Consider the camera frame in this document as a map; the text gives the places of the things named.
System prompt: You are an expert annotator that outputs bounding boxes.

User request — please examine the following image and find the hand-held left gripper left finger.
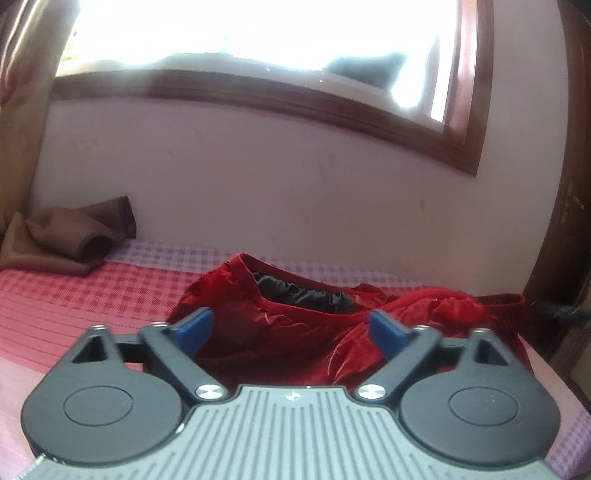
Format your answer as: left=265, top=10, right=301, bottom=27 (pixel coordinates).
left=69, top=308, right=230, bottom=402

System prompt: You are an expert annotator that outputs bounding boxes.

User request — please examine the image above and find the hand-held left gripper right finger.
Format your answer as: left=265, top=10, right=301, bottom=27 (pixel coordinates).
left=355, top=310, right=511, bottom=401

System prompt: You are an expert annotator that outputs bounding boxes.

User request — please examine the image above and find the red down jacket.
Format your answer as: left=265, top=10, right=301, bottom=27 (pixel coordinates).
left=166, top=253, right=532, bottom=387

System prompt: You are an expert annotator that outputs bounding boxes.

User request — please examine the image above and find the pink checkered bed sheet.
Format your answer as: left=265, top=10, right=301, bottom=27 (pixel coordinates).
left=0, top=240, right=591, bottom=480

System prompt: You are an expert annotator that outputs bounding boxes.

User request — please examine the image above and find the brown cloth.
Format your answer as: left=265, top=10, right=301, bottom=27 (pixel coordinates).
left=0, top=196, right=137, bottom=278

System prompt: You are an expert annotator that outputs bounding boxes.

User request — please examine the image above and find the dark wooden headboard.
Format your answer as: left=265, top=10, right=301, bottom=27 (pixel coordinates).
left=521, top=0, right=591, bottom=398

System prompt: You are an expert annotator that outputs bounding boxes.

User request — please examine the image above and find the dark object on windowsill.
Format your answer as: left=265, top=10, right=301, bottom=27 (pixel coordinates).
left=321, top=52, right=408, bottom=91

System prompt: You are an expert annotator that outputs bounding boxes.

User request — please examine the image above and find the beige patterned curtain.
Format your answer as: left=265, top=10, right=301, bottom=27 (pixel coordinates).
left=0, top=0, right=86, bottom=232

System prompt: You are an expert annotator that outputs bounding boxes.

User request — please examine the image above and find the brown wooden window frame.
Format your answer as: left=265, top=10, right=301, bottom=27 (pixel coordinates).
left=50, top=0, right=496, bottom=179

